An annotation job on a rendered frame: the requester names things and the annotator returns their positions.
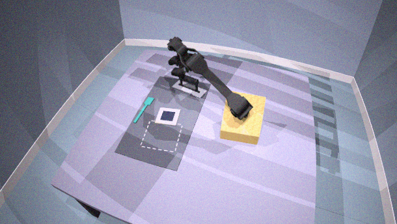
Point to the turquoise small trowel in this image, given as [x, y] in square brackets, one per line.
[147, 102]

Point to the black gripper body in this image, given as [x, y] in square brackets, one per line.
[180, 71]

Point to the white square tile with dark blue centre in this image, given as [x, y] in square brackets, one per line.
[167, 116]

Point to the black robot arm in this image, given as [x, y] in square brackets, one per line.
[239, 106]

